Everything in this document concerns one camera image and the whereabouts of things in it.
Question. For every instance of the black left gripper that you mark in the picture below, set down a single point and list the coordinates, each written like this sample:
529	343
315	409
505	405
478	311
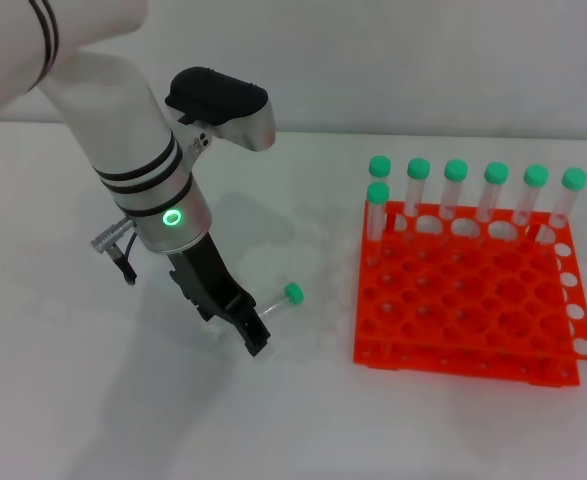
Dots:
200	270

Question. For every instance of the green-capped test tube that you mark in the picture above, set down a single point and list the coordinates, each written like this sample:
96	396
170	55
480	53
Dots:
293	292
378	193
574	178
496	173
418	168
456	170
535	175
380	166

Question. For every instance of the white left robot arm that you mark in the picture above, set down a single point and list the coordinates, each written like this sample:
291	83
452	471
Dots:
113	115

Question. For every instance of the orange test tube rack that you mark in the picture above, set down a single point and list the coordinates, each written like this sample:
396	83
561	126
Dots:
473	300

